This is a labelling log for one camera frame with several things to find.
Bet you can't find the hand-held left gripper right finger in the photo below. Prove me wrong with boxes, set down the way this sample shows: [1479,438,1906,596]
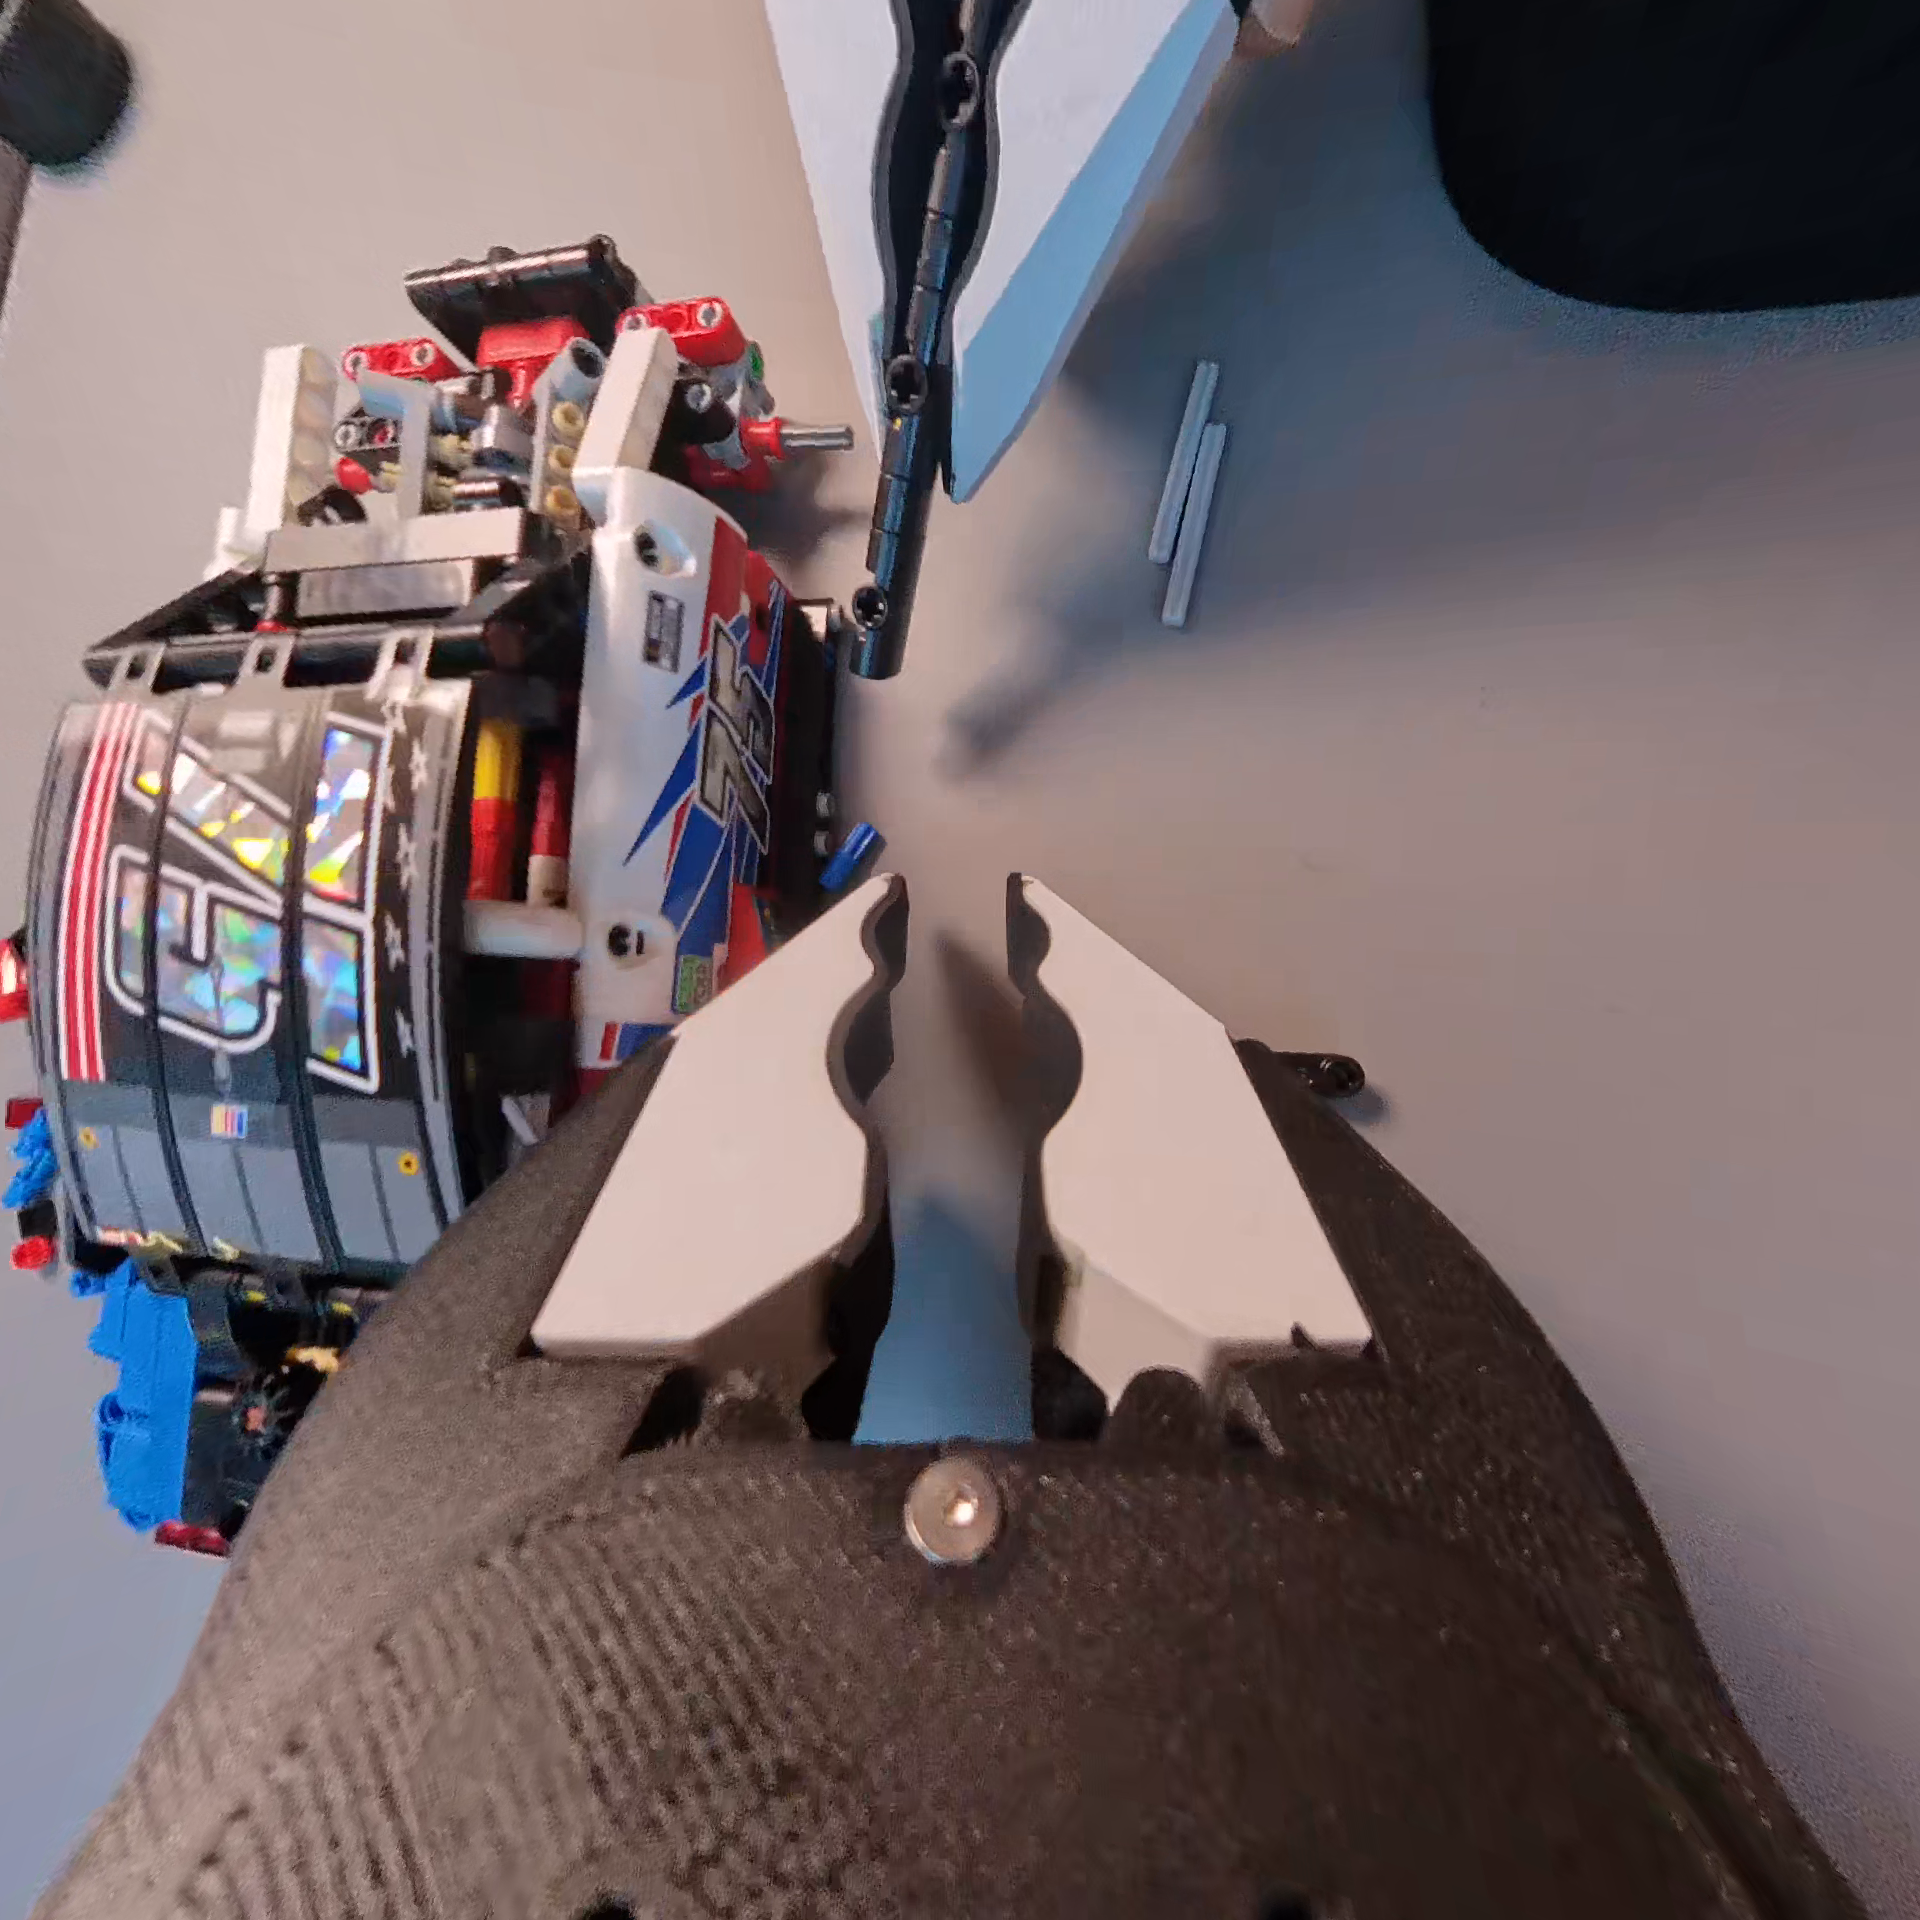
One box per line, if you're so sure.
[1003,874,1378,1419]

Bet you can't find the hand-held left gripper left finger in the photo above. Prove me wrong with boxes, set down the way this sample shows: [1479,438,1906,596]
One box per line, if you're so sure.
[528,874,916,1415]

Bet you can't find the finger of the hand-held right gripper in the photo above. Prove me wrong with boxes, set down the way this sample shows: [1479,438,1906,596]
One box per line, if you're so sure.
[939,0,1246,505]
[765,0,905,441]

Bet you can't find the long black lego axle assembly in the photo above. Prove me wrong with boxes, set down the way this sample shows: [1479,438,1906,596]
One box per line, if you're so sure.
[842,0,1027,684]

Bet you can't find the red white lego race car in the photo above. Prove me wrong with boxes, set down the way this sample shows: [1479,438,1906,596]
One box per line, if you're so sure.
[0,231,860,1563]

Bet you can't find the black lego tire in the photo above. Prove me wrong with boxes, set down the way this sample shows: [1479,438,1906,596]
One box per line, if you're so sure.
[0,0,141,170]

